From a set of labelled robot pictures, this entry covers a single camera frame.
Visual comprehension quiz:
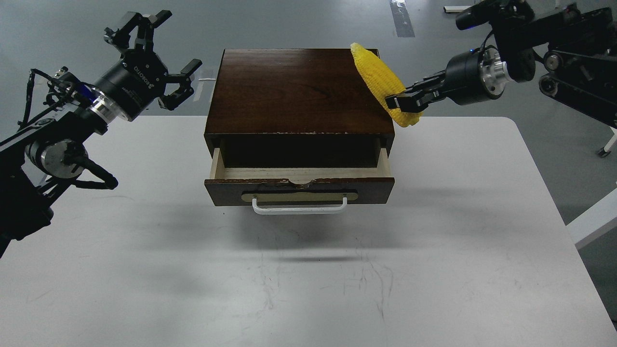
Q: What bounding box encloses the yellow corn cob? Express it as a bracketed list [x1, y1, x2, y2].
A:
[350, 42, 423, 127]

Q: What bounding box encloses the dark wooden drawer cabinet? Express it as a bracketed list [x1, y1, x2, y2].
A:
[203, 48, 395, 168]

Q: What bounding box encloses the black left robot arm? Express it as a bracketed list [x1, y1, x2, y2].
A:
[0, 10, 202, 253]

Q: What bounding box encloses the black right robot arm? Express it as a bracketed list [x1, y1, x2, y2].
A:
[384, 0, 617, 128]

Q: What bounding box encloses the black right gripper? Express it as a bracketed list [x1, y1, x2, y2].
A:
[384, 46, 511, 113]

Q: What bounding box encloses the wooden drawer with white handle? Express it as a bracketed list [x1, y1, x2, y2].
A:
[204, 148, 395, 215]

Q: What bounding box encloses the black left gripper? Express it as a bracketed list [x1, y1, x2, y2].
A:
[94, 10, 202, 121]

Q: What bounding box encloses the white table leg base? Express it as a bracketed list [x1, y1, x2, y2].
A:
[443, 6, 472, 14]

